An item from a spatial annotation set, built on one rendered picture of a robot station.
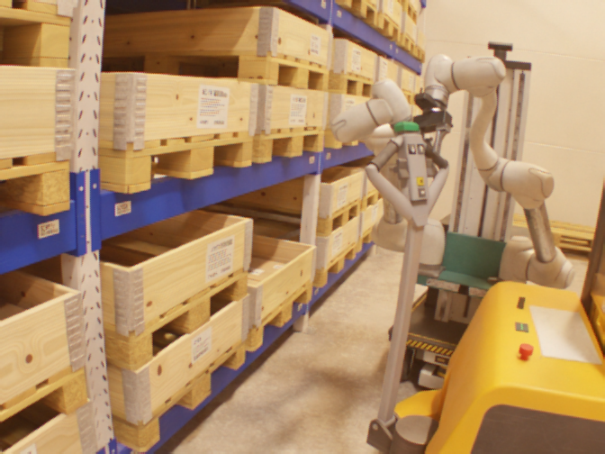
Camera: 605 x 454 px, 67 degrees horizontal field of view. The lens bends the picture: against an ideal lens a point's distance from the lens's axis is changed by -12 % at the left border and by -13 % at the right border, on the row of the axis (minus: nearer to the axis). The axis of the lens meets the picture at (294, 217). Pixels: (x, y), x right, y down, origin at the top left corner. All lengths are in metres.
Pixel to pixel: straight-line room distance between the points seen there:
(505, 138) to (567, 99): 4.36
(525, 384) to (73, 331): 1.12
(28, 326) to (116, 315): 0.41
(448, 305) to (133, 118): 2.07
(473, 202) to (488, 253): 0.29
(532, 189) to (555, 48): 5.17
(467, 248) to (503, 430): 1.62
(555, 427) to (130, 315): 1.19
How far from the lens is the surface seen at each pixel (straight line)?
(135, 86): 1.45
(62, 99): 1.23
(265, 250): 3.17
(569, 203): 7.17
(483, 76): 1.71
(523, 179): 2.06
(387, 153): 1.48
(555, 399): 1.26
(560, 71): 7.09
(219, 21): 2.34
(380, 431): 1.85
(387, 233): 2.67
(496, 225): 2.81
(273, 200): 3.34
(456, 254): 2.80
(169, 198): 1.74
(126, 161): 1.46
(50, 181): 1.23
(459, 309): 2.97
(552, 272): 2.47
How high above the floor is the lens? 1.47
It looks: 13 degrees down
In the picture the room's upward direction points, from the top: 4 degrees clockwise
